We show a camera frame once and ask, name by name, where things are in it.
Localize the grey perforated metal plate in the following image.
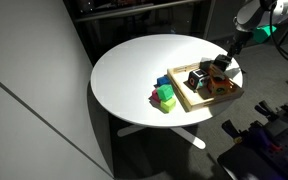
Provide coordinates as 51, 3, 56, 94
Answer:
217, 129, 288, 180

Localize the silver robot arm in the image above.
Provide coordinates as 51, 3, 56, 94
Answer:
227, 0, 288, 57

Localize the black white plush cube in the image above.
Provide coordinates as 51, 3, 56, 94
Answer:
213, 54, 231, 71

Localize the grey plush cube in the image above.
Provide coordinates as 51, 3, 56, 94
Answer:
200, 58, 212, 71

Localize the dark shelf unit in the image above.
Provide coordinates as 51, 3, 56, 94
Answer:
63, 0, 213, 64

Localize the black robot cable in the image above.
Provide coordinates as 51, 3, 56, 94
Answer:
268, 0, 288, 68

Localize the round white table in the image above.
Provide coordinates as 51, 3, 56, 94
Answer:
91, 34, 243, 128

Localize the black plush cube orange letter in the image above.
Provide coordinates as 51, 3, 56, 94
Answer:
188, 69, 209, 90

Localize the teal green foam cube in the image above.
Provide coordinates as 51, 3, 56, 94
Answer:
157, 84, 174, 101

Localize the wooden tray box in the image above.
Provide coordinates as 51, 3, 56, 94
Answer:
167, 63, 244, 112

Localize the black clamp upper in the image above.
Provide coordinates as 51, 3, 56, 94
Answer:
254, 101, 288, 123

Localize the blue foam cube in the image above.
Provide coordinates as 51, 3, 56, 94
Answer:
157, 76, 170, 86

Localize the pink foam cube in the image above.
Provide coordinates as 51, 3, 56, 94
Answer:
151, 89, 161, 103

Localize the black orange clamp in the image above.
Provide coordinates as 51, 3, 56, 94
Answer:
221, 120, 282, 152

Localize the lime green foam cube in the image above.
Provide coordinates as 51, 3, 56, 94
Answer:
160, 98, 176, 113

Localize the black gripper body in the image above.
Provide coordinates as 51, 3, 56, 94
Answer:
227, 31, 251, 58

